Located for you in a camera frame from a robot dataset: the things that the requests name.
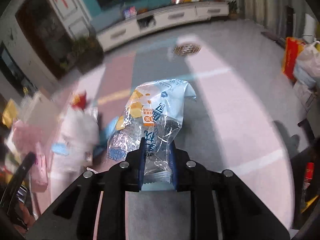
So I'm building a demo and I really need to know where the clear blue snack bag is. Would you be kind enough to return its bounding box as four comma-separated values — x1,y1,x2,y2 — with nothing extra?
107,79,196,184

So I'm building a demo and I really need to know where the blue textured pouch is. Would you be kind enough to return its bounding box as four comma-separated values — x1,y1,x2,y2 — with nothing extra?
105,116,119,139

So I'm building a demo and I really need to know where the striped pink grey tablecloth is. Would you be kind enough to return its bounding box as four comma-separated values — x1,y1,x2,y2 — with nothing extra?
35,33,296,240

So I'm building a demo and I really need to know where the translucent white plastic bag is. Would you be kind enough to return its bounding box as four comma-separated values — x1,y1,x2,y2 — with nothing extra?
51,107,99,173

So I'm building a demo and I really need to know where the red yellow snack wrapper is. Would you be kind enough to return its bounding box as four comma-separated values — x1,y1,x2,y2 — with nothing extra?
71,91,87,110

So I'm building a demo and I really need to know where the pink plastic package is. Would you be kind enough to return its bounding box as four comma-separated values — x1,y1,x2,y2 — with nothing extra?
5,120,48,193

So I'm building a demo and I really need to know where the white TV cabinet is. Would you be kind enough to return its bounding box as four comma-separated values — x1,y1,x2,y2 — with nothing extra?
96,1,229,51

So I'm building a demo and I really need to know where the red gift bag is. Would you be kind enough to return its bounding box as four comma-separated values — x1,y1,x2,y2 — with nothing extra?
281,37,305,82

